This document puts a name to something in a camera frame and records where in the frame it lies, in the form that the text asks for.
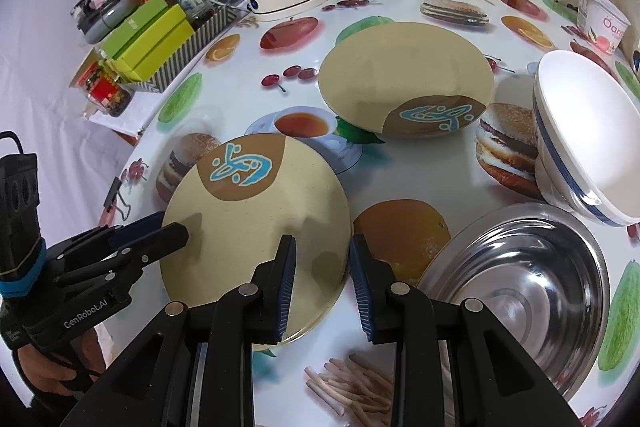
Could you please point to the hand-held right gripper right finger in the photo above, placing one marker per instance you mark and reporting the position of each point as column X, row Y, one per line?
column 360, row 292

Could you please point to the black binder clip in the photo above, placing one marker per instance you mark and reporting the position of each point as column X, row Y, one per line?
column 111, row 202

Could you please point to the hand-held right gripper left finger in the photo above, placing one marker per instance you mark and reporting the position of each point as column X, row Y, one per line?
column 286, row 287

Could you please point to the beige plate with brown patch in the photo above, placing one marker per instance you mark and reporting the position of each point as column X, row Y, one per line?
column 390, row 72
column 250, row 217

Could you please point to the food printed tablecloth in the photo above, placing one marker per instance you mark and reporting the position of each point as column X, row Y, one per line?
column 430, row 162

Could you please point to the lime green box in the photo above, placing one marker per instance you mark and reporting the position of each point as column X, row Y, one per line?
column 160, row 32
column 165, row 57

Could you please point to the grey black device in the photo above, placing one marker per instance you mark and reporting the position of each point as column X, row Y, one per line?
column 102, row 14

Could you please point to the glass jar with red label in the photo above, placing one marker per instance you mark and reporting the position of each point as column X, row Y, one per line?
column 107, row 92

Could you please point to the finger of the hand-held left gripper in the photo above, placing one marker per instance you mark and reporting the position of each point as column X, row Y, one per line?
column 135, row 227
column 165, row 237

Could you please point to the white bowl with blue stripe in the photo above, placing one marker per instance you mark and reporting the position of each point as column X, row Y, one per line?
column 590, row 122
column 555, row 193

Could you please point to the white sheet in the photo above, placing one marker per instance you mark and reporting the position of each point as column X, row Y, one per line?
column 40, row 82

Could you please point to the person's left hand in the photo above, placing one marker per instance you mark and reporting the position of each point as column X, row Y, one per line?
column 55, row 372

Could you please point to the stainless steel bowl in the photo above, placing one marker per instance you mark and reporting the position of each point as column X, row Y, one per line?
column 525, row 287

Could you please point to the white yogurt cup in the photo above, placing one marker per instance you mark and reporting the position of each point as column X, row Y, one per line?
column 602, row 22

